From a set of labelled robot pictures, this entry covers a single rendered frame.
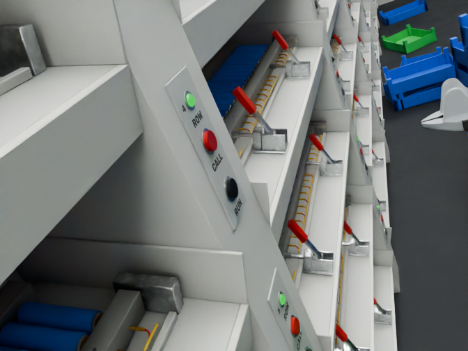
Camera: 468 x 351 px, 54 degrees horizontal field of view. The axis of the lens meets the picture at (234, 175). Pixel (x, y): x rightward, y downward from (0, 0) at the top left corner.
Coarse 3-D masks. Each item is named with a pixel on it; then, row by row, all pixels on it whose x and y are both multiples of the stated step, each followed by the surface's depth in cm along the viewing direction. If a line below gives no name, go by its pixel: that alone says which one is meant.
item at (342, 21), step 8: (344, 0) 153; (344, 8) 154; (336, 16) 156; (344, 16) 155; (336, 24) 157; (344, 24) 157; (360, 56) 161; (360, 64) 162; (360, 72) 164; (360, 80) 165; (368, 80) 170; (376, 104) 178; (376, 112) 171; (376, 120) 171; (376, 128) 173; (384, 144) 175
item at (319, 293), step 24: (312, 120) 102; (336, 120) 100; (336, 144) 96; (312, 168) 89; (336, 192) 81; (312, 216) 76; (336, 216) 75; (312, 240) 70; (336, 240) 70; (288, 264) 66; (336, 264) 65; (312, 288) 62; (336, 288) 61; (312, 312) 58; (336, 312) 62
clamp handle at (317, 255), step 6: (288, 222) 62; (294, 222) 62; (294, 228) 62; (300, 228) 63; (300, 234) 62; (300, 240) 63; (306, 240) 62; (312, 246) 63; (318, 252) 64; (318, 258) 64
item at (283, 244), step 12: (312, 132) 97; (312, 144) 95; (300, 168) 85; (300, 180) 81; (312, 180) 83; (300, 192) 80; (288, 204) 75; (288, 216) 72; (288, 228) 70; (288, 240) 69
